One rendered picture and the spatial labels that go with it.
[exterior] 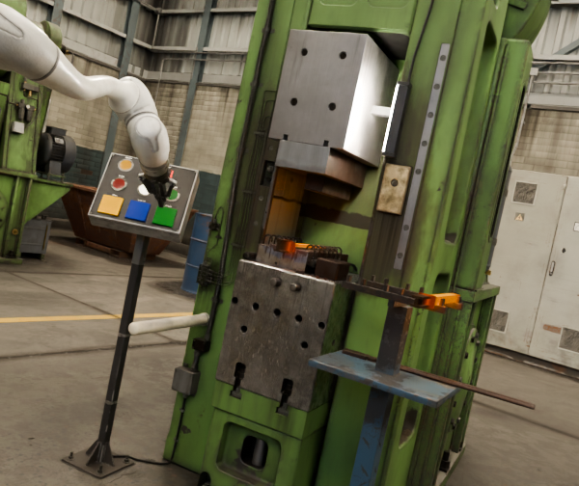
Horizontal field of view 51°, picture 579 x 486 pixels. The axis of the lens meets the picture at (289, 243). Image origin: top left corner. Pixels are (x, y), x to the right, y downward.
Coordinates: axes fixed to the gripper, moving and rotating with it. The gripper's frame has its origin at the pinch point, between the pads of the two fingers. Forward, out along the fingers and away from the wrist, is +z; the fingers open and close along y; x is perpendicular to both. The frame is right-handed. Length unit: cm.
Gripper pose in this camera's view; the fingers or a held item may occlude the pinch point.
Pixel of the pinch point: (161, 199)
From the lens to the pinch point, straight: 215.7
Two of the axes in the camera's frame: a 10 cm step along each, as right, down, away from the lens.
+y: 9.8, 2.0, 0.0
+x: 1.8, -8.7, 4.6
